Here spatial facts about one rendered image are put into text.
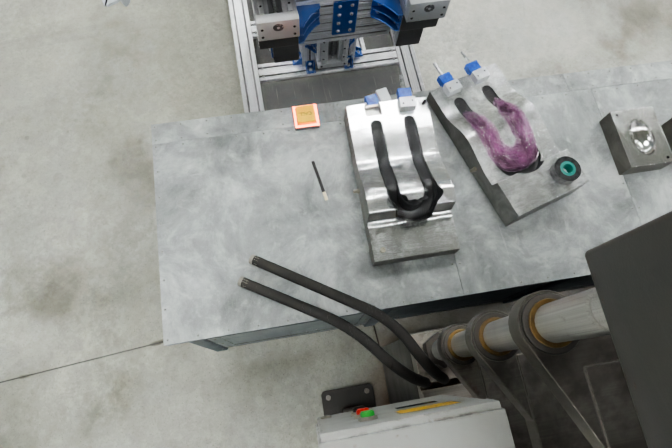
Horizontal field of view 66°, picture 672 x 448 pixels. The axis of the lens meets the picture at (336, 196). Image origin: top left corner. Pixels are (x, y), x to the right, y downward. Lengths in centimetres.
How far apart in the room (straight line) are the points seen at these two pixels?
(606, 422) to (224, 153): 127
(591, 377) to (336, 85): 189
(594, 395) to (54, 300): 220
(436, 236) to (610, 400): 81
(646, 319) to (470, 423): 42
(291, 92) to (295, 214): 98
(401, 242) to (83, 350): 152
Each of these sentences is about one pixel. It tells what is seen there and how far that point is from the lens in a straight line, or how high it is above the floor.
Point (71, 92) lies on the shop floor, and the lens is 297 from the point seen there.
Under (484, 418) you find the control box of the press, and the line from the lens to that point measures 92.
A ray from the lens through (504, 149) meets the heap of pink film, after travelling 171.
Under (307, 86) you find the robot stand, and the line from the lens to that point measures 250.
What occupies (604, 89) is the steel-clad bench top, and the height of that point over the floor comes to 80.
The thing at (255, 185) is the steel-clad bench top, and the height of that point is 80.
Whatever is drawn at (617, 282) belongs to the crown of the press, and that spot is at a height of 185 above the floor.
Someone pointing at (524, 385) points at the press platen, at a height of 129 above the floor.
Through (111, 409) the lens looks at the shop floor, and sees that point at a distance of 248.
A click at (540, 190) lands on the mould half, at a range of 168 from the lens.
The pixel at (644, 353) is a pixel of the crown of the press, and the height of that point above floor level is 185.
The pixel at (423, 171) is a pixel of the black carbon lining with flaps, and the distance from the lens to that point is 160.
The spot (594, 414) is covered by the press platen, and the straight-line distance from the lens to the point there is 91.
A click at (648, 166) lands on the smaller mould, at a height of 85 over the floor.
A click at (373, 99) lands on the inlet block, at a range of 175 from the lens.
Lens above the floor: 235
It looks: 70 degrees down
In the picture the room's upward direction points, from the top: 8 degrees clockwise
